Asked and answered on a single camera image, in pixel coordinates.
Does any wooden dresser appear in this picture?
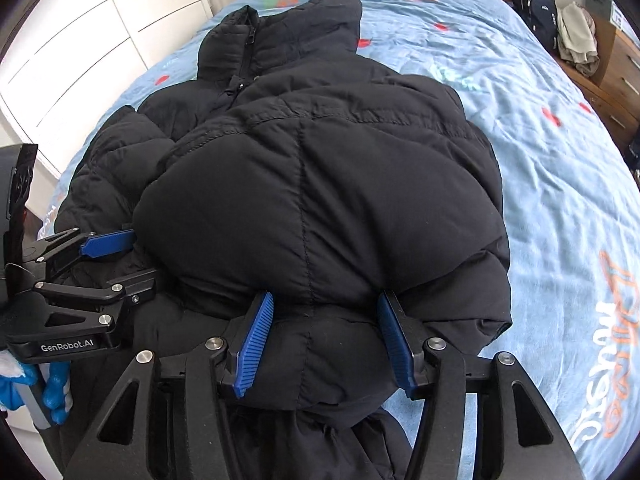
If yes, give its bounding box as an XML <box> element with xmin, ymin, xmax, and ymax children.
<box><xmin>552</xmin><ymin>5</ymin><xmax>640</xmax><ymax>147</ymax></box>

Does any black puffer jacket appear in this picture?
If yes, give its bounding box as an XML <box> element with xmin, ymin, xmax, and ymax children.
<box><xmin>42</xmin><ymin>0</ymin><xmax>513</xmax><ymax>480</ymax></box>

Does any person's left hand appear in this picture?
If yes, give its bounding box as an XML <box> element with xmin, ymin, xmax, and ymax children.
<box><xmin>0</xmin><ymin>357</ymin><xmax>72</xmax><ymax>427</ymax></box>

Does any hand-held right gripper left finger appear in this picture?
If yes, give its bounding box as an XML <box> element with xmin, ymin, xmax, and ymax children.
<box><xmin>65</xmin><ymin>290</ymin><xmax>275</xmax><ymax>480</ymax></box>

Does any black backpack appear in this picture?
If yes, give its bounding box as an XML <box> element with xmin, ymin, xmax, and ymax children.
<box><xmin>509</xmin><ymin>0</ymin><xmax>559</xmax><ymax>54</ymax></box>

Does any white wardrobe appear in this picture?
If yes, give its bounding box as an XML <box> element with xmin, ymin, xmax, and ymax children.
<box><xmin>0</xmin><ymin>0</ymin><xmax>236</xmax><ymax>233</ymax></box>

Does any blue printed bedsheet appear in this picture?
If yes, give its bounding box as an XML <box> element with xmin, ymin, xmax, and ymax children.
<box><xmin>37</xmin><ymin>0</ymin><xmax>640</xmax><ymax>476</ymax></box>

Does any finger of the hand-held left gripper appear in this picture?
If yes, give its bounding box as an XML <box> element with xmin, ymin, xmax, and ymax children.
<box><xmin>34</xmin><ymin>268</ymin><xmax>160</xmax><ymax>335</ymax></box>
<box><xmin>22</xmin><ymin>228</ymin><xmax>137</xmax><ymax>275</ymax></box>

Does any beige crumpled cloth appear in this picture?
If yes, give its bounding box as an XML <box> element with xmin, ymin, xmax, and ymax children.
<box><xmin>555</xmin><ymin>2</ymin><xmax>601</xmax><ymax>79</ymax></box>

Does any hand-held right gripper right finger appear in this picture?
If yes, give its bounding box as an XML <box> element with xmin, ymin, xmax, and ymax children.
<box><xmin>377</xmin><ymin>290</ymin><xmax>581</xmax><ymax>480</ymax></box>

